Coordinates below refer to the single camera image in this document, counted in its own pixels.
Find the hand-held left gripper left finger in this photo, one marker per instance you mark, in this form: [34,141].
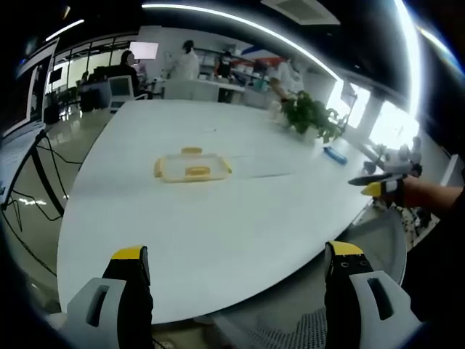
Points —
[109,309]

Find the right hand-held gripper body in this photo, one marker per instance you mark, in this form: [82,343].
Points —
[393,187]

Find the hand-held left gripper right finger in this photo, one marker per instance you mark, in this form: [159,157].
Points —
[348,291]

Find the person's right hand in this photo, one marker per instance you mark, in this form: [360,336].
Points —
[417,192]

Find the blue flat object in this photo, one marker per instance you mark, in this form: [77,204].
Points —
[335,155]

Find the grey mesh office chair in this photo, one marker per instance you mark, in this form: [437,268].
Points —
[290,320]

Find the green potted plant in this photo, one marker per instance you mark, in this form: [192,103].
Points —
[309,114]

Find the clear container with yellow clips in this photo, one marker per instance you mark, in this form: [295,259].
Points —
[192,163]

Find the white counter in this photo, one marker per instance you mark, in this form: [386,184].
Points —
[203,89]

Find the white office chair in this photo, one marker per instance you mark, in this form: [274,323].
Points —
[120,89]

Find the large monitor on stand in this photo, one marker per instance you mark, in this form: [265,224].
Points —
[22,98]

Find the wall screen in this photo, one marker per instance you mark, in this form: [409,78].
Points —
[144,51]

